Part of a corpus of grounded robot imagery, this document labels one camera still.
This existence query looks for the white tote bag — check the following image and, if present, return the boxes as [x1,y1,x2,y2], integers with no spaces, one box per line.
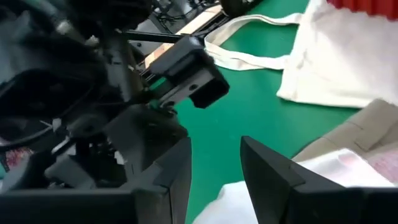
[203,0,398,109]

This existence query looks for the red plastic laundry basket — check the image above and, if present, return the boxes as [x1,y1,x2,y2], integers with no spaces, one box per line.
[326,0,398,21]

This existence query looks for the beige grey garment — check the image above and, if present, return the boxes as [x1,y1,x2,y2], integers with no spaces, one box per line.
[292,98,398,163]

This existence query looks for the white garment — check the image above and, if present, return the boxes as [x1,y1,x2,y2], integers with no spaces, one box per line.
[192,147,396,224]

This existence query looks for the pink garment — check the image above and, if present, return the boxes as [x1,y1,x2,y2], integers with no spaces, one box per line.
[366,149,398,188]

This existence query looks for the green table mat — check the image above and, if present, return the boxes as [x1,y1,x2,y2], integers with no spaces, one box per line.
[146,0,359,224]

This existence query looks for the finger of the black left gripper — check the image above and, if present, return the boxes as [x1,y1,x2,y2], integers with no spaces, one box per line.
[145,34,231,110]
[104,105,189,188]

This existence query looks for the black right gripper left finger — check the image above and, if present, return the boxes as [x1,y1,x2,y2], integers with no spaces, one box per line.
[132,136,193,224]

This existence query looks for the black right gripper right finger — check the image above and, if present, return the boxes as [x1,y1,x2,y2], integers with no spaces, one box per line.
[239,136,346,224]

